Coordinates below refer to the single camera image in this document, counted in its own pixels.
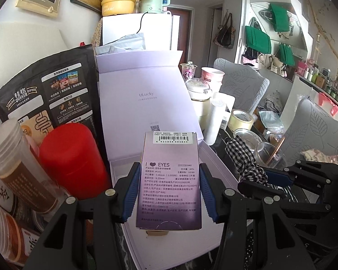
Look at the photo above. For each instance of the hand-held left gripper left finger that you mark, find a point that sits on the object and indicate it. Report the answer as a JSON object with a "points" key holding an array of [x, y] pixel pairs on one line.
{"points": [[131, 194]]}

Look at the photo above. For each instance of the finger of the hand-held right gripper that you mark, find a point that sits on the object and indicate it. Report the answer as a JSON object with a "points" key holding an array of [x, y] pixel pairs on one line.
{"points": [[278, 177], [270, 192]]}

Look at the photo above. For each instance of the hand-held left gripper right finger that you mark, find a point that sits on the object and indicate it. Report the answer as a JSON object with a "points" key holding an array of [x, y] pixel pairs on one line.
{"points": [[208, 194]]}

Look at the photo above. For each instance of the purple contact lens box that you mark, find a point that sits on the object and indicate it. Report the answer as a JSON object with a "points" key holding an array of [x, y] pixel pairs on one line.
{"points": [[169, 180]]}

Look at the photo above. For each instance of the black white checkered cloth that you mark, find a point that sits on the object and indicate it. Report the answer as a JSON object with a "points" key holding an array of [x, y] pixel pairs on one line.
{"points": [[242, 154]]}

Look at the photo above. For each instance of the lavender hinged gift box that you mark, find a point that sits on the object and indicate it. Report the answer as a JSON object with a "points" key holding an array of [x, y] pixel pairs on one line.
{"points": [[146, 84]]}

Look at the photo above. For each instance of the glass bowl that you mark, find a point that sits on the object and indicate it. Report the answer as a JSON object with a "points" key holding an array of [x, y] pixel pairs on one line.
{"points": [[266, 153]]}

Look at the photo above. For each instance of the grey leaf-pattern chair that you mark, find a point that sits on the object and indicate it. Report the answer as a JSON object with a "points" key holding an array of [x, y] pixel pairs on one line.
{"points": [[242, 81], [312, 129]]}

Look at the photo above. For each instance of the floral cushion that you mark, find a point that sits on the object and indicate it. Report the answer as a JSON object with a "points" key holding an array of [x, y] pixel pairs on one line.
{"points": [[318, 154]]}

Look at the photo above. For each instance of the metal bowl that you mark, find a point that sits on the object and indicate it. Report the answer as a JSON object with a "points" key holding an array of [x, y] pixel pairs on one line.
{"points": [[248, 137]]}

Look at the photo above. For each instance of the row of cosmetic bottles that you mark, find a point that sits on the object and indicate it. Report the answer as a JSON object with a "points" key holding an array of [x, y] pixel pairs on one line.
{"points": [[326, 81]]}

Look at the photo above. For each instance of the red canister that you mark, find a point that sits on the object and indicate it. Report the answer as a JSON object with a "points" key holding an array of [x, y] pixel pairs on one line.
{"points": [[73, 160]]}

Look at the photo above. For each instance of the clear tape roll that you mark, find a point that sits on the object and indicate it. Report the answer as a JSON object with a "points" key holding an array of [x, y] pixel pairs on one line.
{"points": [[235, 121]]}

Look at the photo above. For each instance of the white tube bottle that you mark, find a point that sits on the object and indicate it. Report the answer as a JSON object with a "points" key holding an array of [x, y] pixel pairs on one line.
{"points": [[217, 118]]}

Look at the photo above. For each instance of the pink cylinder container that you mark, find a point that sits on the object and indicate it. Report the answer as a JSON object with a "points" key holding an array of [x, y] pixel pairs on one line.
{"points": [[32, 140]]}

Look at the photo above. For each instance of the pink paper cup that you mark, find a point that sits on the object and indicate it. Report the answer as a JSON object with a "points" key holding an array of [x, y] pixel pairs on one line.
{"points": [[212, 76]]}

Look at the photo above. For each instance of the clear jar brown label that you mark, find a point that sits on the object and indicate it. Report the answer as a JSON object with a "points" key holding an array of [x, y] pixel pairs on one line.
{"points": [[14, 160]]}

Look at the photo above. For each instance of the black oat bag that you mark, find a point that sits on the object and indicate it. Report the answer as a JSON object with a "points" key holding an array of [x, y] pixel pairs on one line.
{"points": [[67, 90]]}

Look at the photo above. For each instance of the glass cup panda print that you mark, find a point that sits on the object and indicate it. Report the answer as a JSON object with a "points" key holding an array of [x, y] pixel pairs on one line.
{"points": [[188, 71]]}

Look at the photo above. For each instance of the green tote bag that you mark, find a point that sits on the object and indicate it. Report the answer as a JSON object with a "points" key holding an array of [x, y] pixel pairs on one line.
{"points": [[257, 40]]}

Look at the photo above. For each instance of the stack of brown-label jars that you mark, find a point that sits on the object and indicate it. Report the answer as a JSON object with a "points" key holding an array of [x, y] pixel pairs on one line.
{"points": [[8, 236]]}

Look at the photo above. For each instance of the black hanging bag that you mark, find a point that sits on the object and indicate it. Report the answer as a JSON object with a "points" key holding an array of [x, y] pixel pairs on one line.
{"points": [[225, 36]]}

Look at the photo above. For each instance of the face mask packs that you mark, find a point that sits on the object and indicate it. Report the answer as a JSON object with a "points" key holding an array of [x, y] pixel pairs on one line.
{"points": [[129, 42]]}

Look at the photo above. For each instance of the woven rattan mat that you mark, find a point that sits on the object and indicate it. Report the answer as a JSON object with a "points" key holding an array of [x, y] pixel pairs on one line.
{"points": [[97, 36]]}

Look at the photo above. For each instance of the white fridge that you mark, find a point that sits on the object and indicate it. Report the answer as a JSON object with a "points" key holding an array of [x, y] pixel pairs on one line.
{"points": [[157, 28]]}

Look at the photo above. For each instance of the yellow electric cooker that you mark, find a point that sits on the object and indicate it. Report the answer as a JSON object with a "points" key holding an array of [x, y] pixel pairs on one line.
{"points": [[118, 2]]}

